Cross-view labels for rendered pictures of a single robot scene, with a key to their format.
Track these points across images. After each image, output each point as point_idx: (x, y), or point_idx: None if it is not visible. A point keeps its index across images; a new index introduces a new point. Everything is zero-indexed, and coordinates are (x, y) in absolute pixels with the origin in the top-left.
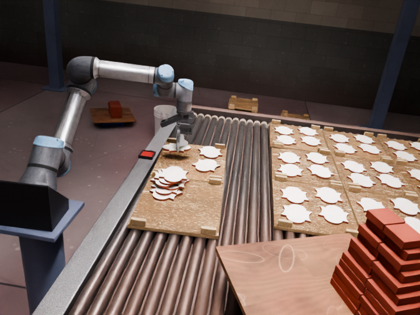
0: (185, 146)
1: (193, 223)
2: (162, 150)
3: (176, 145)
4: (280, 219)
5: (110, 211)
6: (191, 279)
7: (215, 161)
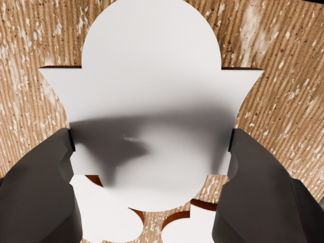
0: (161, 188)
1: None
2: (263, 5)
3: (25, 155)
4: None
5: None
6: None
7: (144, 236)
